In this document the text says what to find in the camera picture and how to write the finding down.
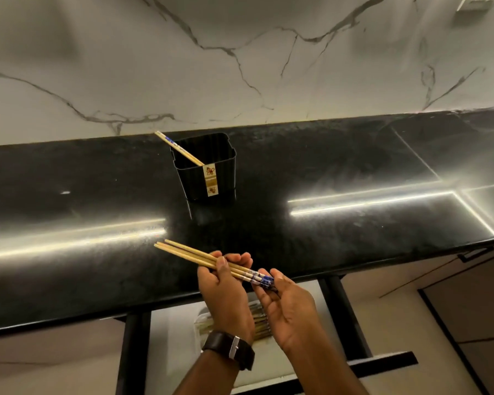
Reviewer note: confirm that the person's left hand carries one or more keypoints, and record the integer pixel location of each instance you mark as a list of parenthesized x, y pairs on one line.
[(224, 302)]

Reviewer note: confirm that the white wall socket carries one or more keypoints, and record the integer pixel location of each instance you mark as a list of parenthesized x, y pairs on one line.
[(475, 2)]

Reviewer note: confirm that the beige cabinet door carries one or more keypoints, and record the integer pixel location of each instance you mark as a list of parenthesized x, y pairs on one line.
[(473, 316)]

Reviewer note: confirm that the person's left thumb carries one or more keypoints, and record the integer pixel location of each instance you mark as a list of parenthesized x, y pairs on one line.
[(222, 268)]

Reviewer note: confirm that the person's right hand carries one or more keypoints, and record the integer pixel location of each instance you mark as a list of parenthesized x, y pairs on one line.
[(290, 314)]

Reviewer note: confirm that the black ribbed utensil holder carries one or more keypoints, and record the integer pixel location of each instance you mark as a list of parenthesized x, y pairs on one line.
[(197, 180)]

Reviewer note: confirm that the person's right thumb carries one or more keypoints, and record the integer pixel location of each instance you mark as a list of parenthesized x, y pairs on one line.
[(283, 283)]

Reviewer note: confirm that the person's left forearm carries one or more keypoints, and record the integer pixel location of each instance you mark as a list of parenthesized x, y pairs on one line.
[(208, 376)]

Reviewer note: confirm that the wooden chopstick with blue pattern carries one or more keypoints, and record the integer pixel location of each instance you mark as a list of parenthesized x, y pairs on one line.
[(177, 252), (181, 250), (177, 146), (173, 148), (189, 248)]

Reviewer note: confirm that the bundle of wooden chopsticks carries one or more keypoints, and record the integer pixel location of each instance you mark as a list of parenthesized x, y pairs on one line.
[(260, 320)]

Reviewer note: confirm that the open white drawer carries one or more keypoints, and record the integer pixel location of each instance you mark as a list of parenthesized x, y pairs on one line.
[(177, 345)]

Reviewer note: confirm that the black wrist watch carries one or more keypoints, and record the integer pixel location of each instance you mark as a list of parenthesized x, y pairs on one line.
[(230, 348)]

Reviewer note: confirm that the person's right forearm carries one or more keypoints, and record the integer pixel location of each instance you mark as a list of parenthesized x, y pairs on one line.
[(323, 368)]

